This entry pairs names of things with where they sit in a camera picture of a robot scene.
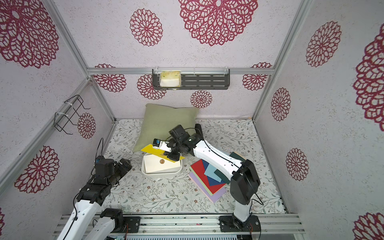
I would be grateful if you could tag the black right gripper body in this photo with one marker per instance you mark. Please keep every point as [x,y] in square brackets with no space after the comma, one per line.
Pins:
[173,148]

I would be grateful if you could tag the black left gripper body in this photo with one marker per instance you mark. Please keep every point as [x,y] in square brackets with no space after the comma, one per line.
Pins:
[119,173]

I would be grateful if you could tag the dark green envelope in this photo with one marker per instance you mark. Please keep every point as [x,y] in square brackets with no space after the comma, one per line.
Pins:
[234,155]

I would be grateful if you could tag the cream white envelope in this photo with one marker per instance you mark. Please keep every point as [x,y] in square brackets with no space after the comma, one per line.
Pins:
[152,165]

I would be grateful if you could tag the yellow envelope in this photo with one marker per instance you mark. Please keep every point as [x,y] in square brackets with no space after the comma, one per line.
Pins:
[163,155]

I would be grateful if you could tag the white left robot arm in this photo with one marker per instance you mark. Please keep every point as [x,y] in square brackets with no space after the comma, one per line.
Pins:
[110,220]

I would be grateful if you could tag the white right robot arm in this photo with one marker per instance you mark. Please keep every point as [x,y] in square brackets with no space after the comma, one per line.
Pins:
[244,179]

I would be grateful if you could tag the white plastic storage box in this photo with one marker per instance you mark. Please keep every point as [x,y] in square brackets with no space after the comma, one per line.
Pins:
[159,175]

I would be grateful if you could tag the small black cylinder object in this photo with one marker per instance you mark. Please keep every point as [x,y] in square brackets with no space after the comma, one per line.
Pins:
[198,129]

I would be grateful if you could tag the red envelope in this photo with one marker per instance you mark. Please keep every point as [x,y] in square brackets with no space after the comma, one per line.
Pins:
[199,170]

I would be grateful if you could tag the green square pillow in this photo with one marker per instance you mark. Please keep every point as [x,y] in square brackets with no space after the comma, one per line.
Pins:
[159,120]

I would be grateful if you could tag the light blue envelope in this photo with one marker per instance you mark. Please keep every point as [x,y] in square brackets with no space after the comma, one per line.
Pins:
[210,172]

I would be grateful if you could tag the dark blue envelope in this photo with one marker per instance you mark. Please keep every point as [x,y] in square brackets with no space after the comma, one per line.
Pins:
[211,181]

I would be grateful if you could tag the light green envelope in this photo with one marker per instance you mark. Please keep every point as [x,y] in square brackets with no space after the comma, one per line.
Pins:
[192,171]

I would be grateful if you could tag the yellow white sponge block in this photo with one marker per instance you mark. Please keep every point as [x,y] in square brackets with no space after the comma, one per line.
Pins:
[170,79]

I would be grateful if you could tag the lilac envelope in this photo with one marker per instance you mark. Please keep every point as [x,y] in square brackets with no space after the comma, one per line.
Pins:
[213,198]

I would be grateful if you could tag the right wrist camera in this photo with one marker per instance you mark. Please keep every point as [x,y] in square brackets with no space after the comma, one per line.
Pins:
[178,133]

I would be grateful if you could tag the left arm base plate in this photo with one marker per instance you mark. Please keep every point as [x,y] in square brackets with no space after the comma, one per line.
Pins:
[131,225]

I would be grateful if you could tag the black wall shelf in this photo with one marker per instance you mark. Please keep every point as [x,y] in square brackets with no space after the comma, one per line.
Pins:
[196,80]

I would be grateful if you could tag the aluminium front rail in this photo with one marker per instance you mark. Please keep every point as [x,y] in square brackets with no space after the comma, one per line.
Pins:
[208,224]

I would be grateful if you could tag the black wire wall rack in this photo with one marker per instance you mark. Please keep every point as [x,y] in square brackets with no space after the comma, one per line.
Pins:
[62,119]

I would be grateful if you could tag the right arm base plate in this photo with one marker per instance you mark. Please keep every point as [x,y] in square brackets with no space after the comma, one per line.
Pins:
[232,224]

